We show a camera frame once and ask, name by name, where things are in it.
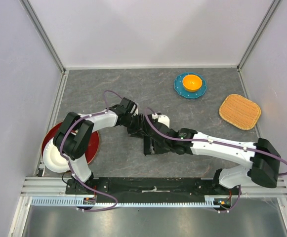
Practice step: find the white plate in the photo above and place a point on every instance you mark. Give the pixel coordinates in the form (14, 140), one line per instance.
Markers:
(53, 160)

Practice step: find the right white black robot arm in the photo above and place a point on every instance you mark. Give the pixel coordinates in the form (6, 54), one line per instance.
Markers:
(256, 162)

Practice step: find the aluminium front rail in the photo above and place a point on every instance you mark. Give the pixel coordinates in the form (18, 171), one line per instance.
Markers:
(54, 186)

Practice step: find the orange bowl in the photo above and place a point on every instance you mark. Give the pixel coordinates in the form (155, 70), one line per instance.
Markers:
(192, 83)

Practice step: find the slotted cable duct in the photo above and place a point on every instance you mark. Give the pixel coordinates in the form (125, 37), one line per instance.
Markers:
(81, 202)

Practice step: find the red plate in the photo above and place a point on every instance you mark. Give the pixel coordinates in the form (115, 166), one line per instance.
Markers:
(93, 145)

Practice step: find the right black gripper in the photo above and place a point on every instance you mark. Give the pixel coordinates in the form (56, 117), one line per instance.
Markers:
(164, 150)

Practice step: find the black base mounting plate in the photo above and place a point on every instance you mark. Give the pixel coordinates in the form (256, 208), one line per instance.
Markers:
(159, 189)

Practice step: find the black zip tool case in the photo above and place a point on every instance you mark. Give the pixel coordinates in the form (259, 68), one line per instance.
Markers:
(146, 138)

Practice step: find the aluminium corner post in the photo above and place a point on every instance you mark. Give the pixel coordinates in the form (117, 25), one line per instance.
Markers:
(258, 33)
(43, 35)

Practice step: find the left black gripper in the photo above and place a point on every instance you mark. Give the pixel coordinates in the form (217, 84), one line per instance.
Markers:
(139, 128)

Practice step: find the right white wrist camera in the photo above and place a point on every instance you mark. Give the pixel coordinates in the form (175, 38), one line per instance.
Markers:
(163, 119)

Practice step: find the orange woven mat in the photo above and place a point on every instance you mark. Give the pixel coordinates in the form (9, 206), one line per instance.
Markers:
(240, 112)

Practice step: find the right aluminium corner post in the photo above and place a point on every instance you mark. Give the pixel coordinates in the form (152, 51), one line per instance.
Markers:
(258, 33)

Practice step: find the teal scalloped plate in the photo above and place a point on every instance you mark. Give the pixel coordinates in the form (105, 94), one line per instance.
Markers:
(178, 87)

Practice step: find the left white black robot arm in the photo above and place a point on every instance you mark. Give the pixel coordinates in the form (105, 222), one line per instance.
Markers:
(73, 136)

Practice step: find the left aluminium corner post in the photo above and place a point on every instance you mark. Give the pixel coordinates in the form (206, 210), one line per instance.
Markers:
(43, 35)

